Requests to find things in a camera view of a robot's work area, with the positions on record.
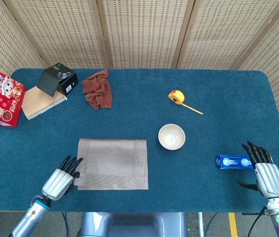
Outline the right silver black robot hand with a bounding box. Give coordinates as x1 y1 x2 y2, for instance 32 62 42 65
236 140 279 198

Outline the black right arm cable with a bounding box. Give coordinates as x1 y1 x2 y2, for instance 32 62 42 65
247 207 268 237

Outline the tan spiral notebook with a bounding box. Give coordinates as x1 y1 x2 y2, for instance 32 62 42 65
21 85 68 121

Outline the grey woven placemat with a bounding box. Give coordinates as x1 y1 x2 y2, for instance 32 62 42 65
73 138 149 191

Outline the black open cardboard box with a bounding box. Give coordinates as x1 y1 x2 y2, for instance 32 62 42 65
36 62 78 97

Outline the yellow tape measure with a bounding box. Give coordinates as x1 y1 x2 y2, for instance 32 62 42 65
168 90 204 116

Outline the blue toothpaste box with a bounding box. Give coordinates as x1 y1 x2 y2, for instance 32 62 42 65
215 155 256 170

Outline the brown crumpled cloth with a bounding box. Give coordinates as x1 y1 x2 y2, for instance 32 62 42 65
81 69 112 111

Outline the cream round bowl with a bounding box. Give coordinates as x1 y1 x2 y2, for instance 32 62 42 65
158 123 186 151

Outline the blue-grey robot torso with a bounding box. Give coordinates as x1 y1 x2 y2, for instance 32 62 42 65
76 211 187 237

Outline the red desk calendar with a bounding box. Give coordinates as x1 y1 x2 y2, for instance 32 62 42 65
0 69 27 128

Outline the blue floor cable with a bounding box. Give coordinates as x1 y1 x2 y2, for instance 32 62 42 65
61 212 70 237
204 212 219 237

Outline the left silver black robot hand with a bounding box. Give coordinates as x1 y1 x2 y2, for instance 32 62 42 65
41 155 84 201

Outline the woven bamboo folding screen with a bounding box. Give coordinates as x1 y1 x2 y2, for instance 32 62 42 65
0 0 279 119

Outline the blue felt table cover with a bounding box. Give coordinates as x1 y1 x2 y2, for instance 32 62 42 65
0 68 279 213

